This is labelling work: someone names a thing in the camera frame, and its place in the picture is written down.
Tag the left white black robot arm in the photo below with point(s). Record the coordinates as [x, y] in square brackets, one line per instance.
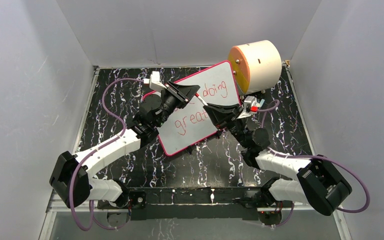
[72, 177]

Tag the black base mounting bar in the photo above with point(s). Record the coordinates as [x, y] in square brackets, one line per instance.
[195, 202]

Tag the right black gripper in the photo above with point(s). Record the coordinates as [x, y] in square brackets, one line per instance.
[223, 115]

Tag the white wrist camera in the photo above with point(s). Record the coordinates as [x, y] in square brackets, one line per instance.
[251, 106]
[154, 82]

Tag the small white clip object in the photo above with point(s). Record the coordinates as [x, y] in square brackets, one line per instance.
[261, 103]

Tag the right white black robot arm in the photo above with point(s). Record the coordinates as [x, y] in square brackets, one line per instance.
[309, 180]

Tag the black whiteboard foot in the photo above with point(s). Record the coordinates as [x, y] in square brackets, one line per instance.
[218, 134]
[190, 150]

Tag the white marker pen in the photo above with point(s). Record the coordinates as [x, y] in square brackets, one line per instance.
[202, 101]

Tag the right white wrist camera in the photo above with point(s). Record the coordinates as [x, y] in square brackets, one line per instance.
[251, 106]

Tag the cream cylinder with orange face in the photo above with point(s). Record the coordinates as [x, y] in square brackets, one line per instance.
[257, 66]

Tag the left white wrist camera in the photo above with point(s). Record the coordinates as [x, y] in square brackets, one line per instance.
[154, 82]

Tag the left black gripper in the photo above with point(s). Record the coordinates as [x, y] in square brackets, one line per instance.
[182, 95]

